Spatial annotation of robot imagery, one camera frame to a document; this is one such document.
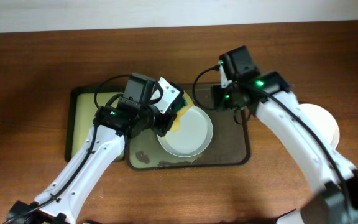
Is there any green and yellow sponge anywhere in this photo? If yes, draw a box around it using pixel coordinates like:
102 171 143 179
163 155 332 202
169 95 194 133

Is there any white plate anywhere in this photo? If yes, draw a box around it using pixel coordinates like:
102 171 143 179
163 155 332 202
157 106 213 157
299 103 340 149

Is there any white plate front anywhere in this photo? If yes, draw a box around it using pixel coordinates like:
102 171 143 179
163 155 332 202
299 103 340 149

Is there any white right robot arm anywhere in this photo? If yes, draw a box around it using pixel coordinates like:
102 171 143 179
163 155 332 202
211 46 358 223

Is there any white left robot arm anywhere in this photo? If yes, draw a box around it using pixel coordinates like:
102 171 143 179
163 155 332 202
6 73 184 223

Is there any black soapy water tray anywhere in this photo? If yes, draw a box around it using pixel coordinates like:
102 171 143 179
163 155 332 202
64 86 127 163

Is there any large brown serving tray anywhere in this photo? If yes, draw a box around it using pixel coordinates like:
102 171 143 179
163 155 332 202
124 82 251 171

